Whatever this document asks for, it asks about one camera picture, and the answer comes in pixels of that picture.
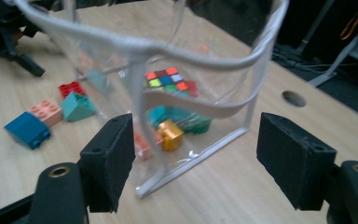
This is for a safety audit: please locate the clear plastic bag white trim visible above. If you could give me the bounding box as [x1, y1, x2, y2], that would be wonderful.
[12, 0, 290, 200]

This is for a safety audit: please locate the pink toy brick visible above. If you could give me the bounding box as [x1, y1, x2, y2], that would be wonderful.
[28, 99, 64, 129]

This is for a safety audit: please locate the orange strap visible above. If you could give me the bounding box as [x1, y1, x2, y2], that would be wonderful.
[339, 0, 358, 41]

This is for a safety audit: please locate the multicoloured puzzle cube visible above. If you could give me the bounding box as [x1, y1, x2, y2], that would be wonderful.
[145, 66, 190, 92]

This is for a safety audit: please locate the teal toy brick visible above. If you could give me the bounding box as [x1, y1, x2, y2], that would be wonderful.
[147, 105, 194, 129]
[60, 91, 97, 123]

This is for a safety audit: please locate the orange toy brick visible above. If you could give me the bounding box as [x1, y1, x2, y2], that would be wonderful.
[157, 119, 185, 153]

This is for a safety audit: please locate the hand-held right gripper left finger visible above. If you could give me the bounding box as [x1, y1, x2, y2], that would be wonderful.
[79, 113, 137, 214]

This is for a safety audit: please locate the bundle of floor cables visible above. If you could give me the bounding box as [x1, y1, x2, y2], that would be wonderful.
[271, 43, 343, 74]

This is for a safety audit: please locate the green toy brick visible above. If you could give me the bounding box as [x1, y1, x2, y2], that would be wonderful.
[178, 113, 213, 135]

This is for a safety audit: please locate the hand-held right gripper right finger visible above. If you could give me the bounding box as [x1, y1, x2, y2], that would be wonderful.
[255, 112, 337, 211]

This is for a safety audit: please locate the coral toy brick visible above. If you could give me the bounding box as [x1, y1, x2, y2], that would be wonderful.
[132, 129, 164, 161]

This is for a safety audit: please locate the blue toy brick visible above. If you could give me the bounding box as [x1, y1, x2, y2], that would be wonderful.
[3, 111, 52, 151]

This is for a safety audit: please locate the red toy brick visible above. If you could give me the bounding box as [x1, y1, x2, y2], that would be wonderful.
[58, 80, 87, 100]

